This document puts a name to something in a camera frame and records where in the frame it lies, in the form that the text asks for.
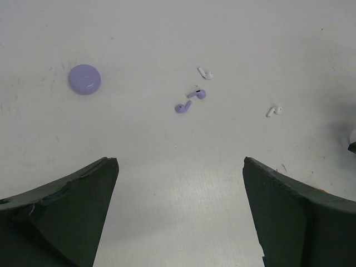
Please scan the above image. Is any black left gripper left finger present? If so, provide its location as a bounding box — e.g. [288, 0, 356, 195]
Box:
[1, 157, 119, 266]

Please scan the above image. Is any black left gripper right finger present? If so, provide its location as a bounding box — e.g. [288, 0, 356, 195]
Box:
[243, 157, 355, 266]

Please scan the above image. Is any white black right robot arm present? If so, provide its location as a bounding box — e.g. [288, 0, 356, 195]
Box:
[348, 129, 356, 154]

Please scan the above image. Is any lilac round charging case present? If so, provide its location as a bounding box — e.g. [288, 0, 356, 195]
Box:
[68, 64, 101, 95]

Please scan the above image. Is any white earbud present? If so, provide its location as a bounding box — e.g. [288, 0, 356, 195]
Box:
[197, 66, 213, 80]
[266, 106, 282, 118]

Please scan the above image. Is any lilac earbud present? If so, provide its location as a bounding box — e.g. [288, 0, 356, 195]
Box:
[175, 100, 192, 114]
[187, 89, 206, 100]

